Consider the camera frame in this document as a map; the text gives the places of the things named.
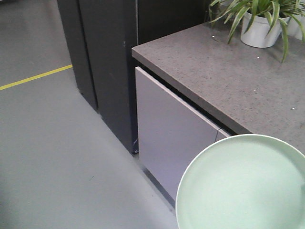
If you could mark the light green round plate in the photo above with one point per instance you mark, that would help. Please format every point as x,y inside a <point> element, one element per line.
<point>243,182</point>

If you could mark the tall dark cabinet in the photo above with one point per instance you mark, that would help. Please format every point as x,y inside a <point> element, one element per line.
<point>100,35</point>

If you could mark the white plant pot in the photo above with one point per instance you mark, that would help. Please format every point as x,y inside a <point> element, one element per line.
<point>257,35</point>

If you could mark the green spider plant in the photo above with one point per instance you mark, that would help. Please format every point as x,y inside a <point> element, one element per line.
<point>273,10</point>

